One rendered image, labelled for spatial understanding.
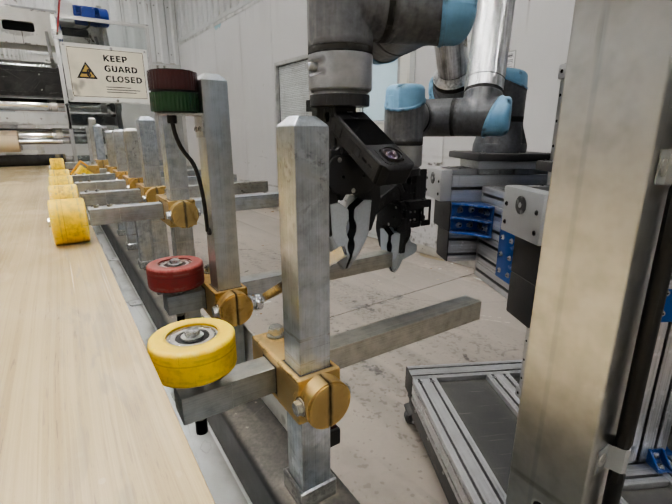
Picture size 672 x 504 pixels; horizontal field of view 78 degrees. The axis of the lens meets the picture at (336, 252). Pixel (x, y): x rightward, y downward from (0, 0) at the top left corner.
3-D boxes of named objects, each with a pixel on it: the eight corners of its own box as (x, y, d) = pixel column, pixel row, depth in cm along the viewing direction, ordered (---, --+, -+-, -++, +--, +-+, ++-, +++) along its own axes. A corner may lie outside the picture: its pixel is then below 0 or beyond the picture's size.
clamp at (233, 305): (224, 294, 73) (222, 267, 72) (254, 322, 63) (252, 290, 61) (191, 301, 70) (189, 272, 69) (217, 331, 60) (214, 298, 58)
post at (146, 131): (172, 305, 112) (151, 116, 99) (176, 309, 109) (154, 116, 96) (159, 308, 110) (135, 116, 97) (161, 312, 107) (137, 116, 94)
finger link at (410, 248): (419, 271, 88) (422, 228, 85) (398, 276, 85) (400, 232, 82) (409, 267, 90) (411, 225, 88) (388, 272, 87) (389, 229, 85)
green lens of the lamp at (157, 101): (193, 113, 58) (191, 96, 58) (206, 111, 53) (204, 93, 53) (146, 112, 55) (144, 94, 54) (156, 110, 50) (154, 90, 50)
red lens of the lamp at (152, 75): (191, 94, 57) (190, 76, 57) (204, 90, 53) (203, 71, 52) (144, 91, 54) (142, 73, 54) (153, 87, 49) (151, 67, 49)
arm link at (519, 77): (524, 116, 114) (530, 62, 110) (472, 116, 120) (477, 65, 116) (525, 117, 124) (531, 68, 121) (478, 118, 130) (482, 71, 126)
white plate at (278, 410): (228, 352, 78) (224, 302, 75) (294, 433, 57) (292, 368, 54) (225, 353, 77) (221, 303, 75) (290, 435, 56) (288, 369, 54)
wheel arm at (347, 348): (462, 317, 66) (464, 291, 65) (480, 325, 63) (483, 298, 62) (176, 415, 43) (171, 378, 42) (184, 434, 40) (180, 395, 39)
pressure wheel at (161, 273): (200, 315, 71) (194, 249, 68) (215, 333, 64) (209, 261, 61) (149, 326, 67) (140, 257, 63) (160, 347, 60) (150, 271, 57)
